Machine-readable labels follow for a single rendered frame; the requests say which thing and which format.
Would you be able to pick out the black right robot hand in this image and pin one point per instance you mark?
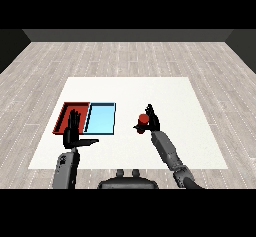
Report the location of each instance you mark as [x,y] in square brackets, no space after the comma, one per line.
[153,121]

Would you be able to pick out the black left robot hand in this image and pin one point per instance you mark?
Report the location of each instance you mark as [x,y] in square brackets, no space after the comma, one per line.
[71,136]

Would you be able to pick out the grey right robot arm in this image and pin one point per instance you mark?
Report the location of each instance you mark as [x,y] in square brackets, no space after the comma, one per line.
[169,154]

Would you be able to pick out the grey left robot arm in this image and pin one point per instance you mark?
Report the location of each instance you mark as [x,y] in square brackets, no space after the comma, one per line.
[66,169]

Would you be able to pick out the small red can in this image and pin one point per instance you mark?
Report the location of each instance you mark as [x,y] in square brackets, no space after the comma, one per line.
[143,121]

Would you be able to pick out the red shallow open box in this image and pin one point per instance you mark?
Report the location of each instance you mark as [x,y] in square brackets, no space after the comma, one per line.
[65,119]

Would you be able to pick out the light blue shallow open box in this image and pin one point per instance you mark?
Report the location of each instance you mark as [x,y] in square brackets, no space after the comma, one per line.
[100,118]

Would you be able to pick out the dark grey robot body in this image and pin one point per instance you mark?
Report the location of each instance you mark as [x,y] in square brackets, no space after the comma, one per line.
[127,182]

